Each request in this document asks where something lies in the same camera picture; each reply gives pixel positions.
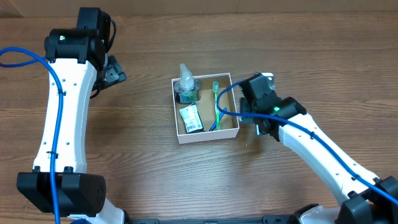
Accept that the toothpaste tube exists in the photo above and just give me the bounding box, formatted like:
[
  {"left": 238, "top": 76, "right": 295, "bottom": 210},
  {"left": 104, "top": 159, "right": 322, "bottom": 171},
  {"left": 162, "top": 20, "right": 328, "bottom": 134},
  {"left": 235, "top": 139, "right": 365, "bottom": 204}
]
[{"left": 256, "top": 124, "right": 262, "bottom": 136}]

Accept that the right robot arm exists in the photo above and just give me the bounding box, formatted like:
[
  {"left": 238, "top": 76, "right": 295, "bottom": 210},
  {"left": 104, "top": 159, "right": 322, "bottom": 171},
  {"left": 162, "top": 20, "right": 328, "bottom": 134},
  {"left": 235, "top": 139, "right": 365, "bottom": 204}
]
[{"left": 240, "top": 96, "right": 397, "bottom": 223}]

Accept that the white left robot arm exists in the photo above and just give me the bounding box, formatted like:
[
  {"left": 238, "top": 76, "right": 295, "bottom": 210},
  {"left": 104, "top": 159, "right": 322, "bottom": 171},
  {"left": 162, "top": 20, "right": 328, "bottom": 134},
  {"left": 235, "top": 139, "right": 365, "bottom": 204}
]
[{"left": 17, "top": 25, "right": 129, "bottom": 223}]

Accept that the blue disposable razor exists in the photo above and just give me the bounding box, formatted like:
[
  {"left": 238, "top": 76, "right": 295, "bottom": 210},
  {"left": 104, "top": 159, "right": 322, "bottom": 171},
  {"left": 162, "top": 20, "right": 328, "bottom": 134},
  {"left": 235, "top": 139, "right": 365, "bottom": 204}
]
[{"left": 209, "top": 112, "right": 224, "bottom": 131}]

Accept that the clear soap dispenser bottle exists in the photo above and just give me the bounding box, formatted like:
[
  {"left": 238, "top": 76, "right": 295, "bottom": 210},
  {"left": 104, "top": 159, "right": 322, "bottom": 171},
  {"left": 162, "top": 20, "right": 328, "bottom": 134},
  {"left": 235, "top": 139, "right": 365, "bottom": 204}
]
[{"left": 174, "top": 63, "right": 200, "bottom": 105}]

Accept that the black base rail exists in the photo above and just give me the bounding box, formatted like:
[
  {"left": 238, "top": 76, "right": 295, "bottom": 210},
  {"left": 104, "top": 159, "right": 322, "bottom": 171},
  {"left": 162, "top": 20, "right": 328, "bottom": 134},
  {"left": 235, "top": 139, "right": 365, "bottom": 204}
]
[{"left": 125, "top": 215, "right": 299, "bottom": 224}]

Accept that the green toothbrush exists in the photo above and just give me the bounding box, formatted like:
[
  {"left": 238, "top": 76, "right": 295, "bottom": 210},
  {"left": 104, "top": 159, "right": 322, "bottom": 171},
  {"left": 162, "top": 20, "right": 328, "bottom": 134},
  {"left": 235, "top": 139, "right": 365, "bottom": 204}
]
[{"left": 213, "top": 81, "right": 221, "bottom": 131}]

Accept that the white cardboard box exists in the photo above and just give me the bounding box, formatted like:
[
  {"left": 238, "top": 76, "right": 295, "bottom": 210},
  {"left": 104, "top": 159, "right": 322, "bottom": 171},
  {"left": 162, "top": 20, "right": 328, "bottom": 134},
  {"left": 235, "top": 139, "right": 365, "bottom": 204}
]
[{"left": 172, "top": 73, "right": 239, "bottom": 144}]

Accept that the green soap packet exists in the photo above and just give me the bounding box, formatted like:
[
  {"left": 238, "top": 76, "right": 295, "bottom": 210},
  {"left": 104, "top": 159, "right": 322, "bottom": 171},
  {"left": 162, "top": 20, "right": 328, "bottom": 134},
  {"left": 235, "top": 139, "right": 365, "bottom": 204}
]
[{"left": 179, "top": 105, "right": 204, "bottom": 134}]

